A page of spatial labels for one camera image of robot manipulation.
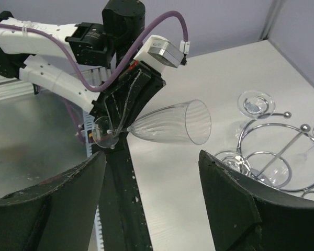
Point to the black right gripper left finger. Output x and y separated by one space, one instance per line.
55 214

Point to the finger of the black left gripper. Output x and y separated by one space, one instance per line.
108 132

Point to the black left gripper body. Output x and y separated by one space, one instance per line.
131 91

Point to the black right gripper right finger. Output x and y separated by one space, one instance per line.
244 214

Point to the clear removed champagne glass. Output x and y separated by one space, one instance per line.
185 123

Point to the chrome wire wine glass rack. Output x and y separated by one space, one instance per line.
304 130

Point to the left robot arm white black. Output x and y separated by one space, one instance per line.
122 37

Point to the clear glass on rack left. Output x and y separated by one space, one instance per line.
254 105

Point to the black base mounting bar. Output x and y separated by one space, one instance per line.
121 213

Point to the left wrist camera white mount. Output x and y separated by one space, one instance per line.
158 52

